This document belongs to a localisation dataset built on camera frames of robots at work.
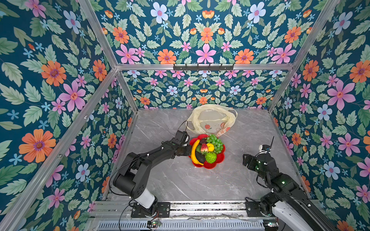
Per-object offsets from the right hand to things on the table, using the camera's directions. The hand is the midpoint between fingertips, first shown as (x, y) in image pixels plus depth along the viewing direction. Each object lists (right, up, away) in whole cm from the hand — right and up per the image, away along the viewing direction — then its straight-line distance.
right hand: (251, 156), depth 79 cm
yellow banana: (-33, 0, +8) cm, 34 cm away
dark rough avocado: (-29, -2, +8) cm, 30 cm away
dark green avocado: (-29, +2, +11) cm, 31 cm away
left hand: (-34, +2, +12) cm, 36 cm away
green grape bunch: (-17, +4, +11) cm, 20 cm away
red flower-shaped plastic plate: (-16, -3, +11) cm, 19 cm away
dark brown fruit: (-26, +6, +15) cm, 31 cm away
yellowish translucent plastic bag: (-18, +26, +33) cm, 45 cm away
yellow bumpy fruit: (-22, +3, +11) cm, 25 cm away
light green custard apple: (-22, -2, +7) cm, 23 cm away
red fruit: (-26, +3, +8) cm, 27 cm away
